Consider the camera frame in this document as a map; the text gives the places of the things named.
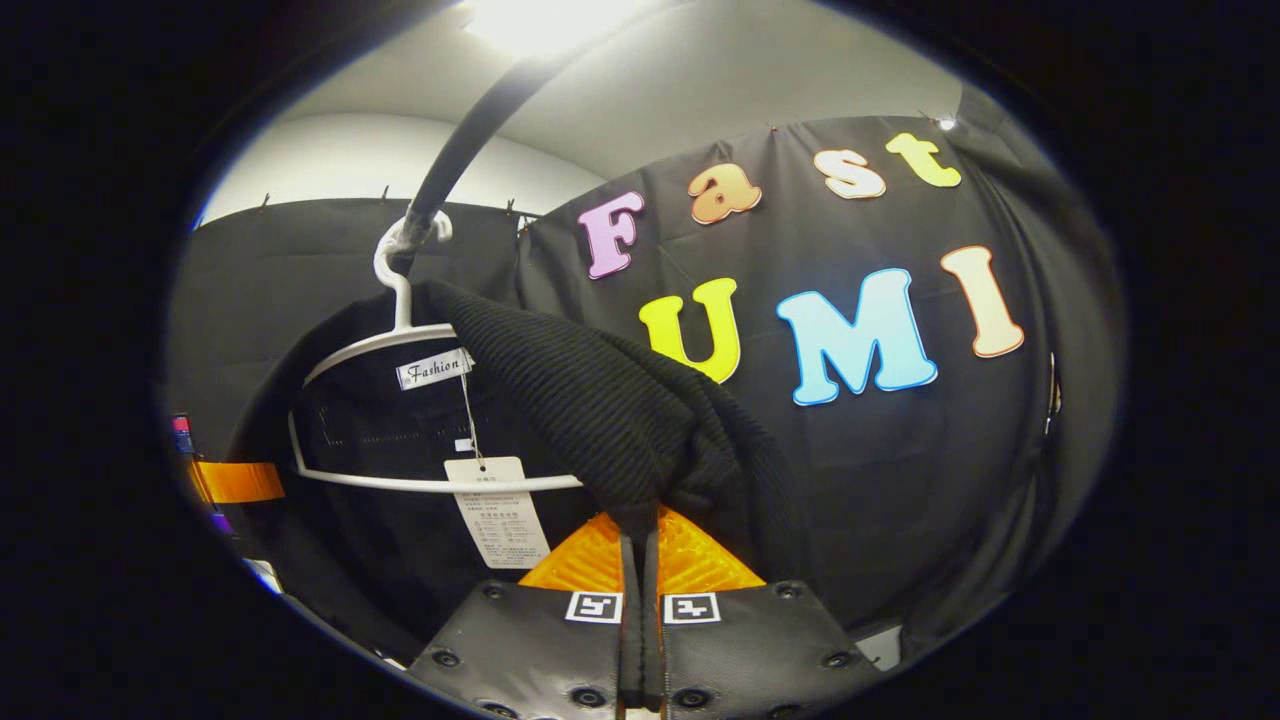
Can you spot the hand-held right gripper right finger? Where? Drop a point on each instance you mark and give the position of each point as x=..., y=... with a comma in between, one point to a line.
x=750, y=660

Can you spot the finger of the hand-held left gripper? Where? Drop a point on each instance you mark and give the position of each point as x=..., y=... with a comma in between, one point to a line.
x=238, y=482

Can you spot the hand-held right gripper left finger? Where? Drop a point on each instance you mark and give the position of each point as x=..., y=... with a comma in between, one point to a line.
x=540, y=660

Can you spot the black knit sweater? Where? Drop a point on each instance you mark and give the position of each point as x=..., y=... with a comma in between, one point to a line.
x=620, y=420

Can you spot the white plastic hanger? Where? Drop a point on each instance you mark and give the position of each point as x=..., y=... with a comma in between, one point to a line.
x=402, y=300

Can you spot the black clothes rack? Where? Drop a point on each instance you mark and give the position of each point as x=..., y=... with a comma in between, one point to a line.
x=460, y=150

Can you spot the black backdrop cloth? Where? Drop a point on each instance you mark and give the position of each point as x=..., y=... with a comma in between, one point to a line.
x=900, y=480

